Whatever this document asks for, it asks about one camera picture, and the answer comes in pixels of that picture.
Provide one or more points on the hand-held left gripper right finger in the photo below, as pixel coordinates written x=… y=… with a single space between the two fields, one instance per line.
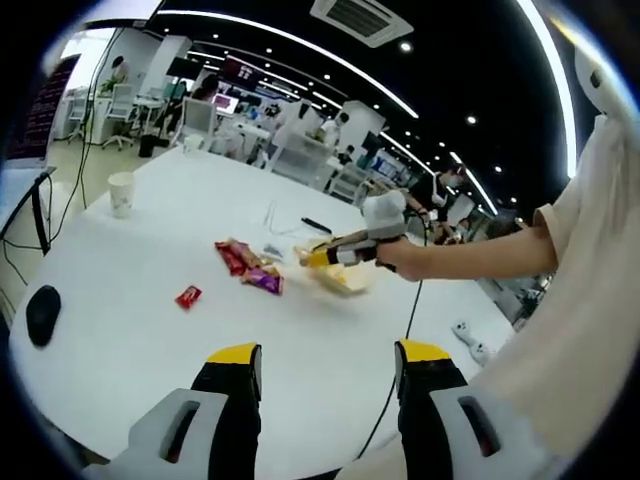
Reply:
x=425 y=390

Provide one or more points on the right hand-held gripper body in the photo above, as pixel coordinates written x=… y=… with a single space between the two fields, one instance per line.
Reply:
x=385 y=215

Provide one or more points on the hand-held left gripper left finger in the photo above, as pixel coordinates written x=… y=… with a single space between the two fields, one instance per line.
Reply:
x=220 y=395

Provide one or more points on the cream hexagonal container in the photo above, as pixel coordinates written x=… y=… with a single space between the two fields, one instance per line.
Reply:
x=357 y=280

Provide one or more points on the yellow food packet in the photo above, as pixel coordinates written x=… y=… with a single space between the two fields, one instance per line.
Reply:
x=334 y=277

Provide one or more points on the purple food packet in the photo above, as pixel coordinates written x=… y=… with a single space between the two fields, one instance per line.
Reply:
x=265 y=280

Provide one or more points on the small red food packet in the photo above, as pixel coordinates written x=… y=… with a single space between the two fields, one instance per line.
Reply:
x=188 y=297

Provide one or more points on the person's right hand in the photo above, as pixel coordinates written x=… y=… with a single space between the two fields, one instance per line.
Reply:
x=412 y=260

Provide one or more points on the white mesh office chair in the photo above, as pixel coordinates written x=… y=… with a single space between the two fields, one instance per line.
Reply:
x=347 y=180
x=120 y=97
x=300 y=155
x=197 y=117

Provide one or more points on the white game controller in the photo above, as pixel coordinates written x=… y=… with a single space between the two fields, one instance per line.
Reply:
x=475 y=350

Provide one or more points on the long ceiling light strip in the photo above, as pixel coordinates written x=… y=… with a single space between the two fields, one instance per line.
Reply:
x=475 y=184
x=400 y=102
x=572 y=145

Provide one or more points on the round ceiling spotlights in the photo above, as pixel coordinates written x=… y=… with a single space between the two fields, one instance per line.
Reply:
x=405 y=46

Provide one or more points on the operator in beige shirt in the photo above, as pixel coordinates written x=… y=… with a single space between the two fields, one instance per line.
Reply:
x=575 y=300

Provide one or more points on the plain white paper cup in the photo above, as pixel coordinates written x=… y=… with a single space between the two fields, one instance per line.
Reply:
x=191 y=144

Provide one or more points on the black computer mouse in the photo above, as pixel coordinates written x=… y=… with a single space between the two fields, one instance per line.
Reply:
x=43 y=315

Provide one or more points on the pink screen desk monitor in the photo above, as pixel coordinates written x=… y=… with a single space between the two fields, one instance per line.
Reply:
x=226 y=103

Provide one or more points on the ceiling air conditioner vent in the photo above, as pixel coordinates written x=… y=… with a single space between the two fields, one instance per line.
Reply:
x=360 y=20

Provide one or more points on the printed paper cup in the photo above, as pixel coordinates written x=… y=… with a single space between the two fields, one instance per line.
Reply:
x=121 y=197

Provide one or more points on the black trash bin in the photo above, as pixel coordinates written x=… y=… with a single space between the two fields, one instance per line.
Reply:
x=148 y=146

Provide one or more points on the white neck-worn headset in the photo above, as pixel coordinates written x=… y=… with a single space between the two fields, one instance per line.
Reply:
x=597 y=85

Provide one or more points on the white side desk black legs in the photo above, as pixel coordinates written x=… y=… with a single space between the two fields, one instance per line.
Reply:
x=42 y=220

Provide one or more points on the small computer screen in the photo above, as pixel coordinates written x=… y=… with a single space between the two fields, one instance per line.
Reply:
x=42 y=110

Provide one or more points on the purple wall video display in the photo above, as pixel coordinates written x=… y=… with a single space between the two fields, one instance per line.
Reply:
x=242 y=67

